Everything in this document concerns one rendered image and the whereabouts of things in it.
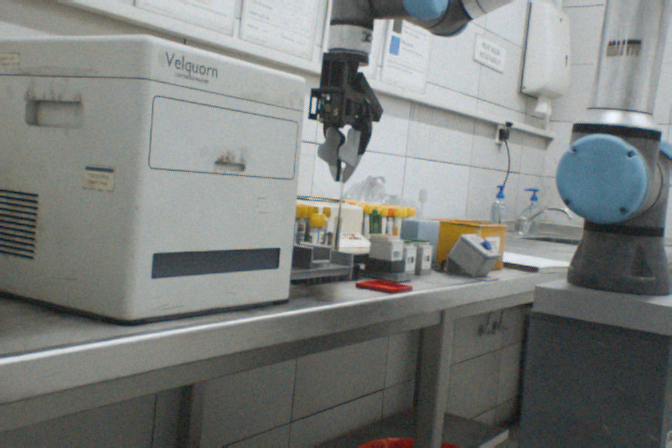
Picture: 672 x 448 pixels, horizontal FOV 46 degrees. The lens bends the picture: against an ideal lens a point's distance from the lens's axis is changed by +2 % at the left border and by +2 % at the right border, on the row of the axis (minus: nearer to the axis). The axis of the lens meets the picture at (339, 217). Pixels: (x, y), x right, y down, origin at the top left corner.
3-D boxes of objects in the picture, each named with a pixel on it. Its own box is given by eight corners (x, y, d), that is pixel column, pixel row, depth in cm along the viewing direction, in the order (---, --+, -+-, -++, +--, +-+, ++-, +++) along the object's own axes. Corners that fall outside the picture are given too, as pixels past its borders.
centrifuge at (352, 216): (310, 265, 151) (315, 201, 150) (213, 245, 171) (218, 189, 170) (388, 262, 168) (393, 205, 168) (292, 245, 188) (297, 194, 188)
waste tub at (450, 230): (476, 272, 164) (481, 225, 163) (420, 263, 172) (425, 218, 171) (503, 270, 174) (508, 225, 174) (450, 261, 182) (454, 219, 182)
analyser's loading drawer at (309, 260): (267, 289, 102) (270, 249, 102) (229, 281, 106) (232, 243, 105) (351, 279, 119) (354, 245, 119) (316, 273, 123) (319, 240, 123)
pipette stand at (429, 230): (421, 272, 156) (426, 222, 155) (390, 267, 159) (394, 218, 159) (442, 269, 164) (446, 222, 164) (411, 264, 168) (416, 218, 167)
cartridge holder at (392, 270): (397, 283, 136) (399, 262, 135) (354, 275, 141) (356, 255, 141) (412, 281, 140) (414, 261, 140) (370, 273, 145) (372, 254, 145)
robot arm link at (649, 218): (672, 227, 125) (682, 140, 124) (657, 229, 114) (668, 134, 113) (592, 219, 131) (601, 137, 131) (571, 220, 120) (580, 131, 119)
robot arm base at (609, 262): (686, 292, 124) (693, 228, 124) (647, 298, 113) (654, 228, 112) (592, 277, 134) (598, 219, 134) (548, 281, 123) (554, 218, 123)
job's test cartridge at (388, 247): (389, 273, 137) (393, 237, 137) (367, 269, 140) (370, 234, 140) (401, 271, 141) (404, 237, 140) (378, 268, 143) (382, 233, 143)
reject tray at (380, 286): (391, 294, 122) (392, 288, 122) (355, 287, 126) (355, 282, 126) (412, 290, 128) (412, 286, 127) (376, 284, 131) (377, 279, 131)
